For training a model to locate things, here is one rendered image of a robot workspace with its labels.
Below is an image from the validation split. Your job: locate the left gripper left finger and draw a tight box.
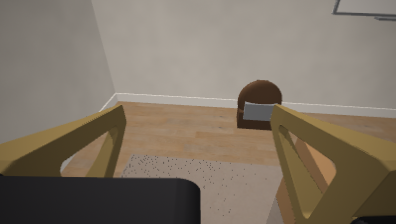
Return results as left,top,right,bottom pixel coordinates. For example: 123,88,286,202
0,105,127,177

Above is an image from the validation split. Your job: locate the tan wooden bar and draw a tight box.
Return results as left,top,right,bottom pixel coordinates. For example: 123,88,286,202
283,202,296,224

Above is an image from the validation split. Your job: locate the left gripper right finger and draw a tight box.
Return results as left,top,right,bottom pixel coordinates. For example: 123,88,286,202
270,104,396,224

